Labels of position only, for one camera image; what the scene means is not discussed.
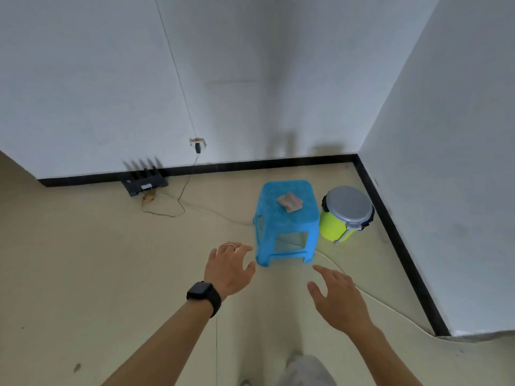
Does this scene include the black smartwatch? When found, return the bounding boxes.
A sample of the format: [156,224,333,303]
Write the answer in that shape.
[186,281,223,318]

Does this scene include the person's left hand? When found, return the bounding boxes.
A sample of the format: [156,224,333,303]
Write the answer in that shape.
[204,241,256,300]

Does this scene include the person's right hand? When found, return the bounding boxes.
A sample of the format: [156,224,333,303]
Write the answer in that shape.
[307,265,375,336]

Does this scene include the blue plastic stool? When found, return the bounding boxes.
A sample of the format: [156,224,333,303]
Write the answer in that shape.
[253,180,321,266]

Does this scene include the grey rag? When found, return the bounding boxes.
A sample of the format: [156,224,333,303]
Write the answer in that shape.
[276,192,303,213]

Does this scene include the light grey trousers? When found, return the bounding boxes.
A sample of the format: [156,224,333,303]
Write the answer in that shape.
[277,353,339,386]

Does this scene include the green trash bin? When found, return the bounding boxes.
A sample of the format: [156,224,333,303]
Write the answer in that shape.
[320,185,376,246]

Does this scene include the black wifi router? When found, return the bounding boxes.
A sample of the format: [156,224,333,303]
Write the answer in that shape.
[120,156,170,197]

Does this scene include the person's left forearm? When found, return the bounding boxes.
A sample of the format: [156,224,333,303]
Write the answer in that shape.
[100,301,212,386]

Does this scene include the person's right forearm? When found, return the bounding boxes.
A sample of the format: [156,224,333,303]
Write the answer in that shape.
[342,324,423,386]

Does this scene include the thin dark cable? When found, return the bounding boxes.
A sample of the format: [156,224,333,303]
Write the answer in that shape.
[141,152,201,218]

